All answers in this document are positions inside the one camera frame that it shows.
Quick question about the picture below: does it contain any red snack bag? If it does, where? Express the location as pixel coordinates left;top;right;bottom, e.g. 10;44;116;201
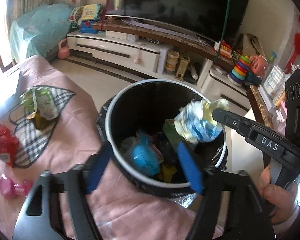
0;125;19;167

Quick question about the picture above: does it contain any teal covered furniture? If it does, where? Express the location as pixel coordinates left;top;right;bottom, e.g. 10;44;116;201
9;3;72;63

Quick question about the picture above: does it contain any black television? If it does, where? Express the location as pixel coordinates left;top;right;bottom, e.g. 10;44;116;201
107;0;249;43

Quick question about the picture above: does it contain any rainbow stacking ring toy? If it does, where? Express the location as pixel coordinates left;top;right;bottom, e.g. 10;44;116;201
227;56;250;87

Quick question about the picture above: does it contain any pale blue yellow bag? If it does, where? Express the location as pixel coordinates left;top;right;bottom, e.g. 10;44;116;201
174;99;230;144

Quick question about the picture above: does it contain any pink pig toy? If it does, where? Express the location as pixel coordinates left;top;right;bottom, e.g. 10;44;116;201
249;55;268;78

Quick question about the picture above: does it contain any pink tablecloth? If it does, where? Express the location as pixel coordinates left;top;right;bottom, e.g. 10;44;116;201
0;56;196;239

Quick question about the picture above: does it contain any black trash bin white rim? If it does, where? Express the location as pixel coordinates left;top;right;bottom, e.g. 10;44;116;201
96;79;228;198

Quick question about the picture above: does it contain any green yellow snack bag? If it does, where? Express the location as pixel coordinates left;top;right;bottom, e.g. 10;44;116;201
19;87;59;130

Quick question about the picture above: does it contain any white tv cabinet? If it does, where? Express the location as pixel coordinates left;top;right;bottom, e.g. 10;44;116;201
67;31;251;115

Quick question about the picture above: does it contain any pink kettlebell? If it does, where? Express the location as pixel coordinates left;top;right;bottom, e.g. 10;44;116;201
58;38;70;60

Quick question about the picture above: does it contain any green drink carton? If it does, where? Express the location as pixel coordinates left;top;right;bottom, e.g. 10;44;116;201
162;119;188;151

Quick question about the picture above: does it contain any toy cash register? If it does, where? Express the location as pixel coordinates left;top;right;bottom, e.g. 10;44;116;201
79;3;105;34

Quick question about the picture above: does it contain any pink plastic wrapper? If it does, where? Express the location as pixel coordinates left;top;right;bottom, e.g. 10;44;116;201
0;174;33;199

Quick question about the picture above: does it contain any person's right hand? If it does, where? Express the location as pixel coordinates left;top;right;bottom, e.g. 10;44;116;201
258;165;298;225

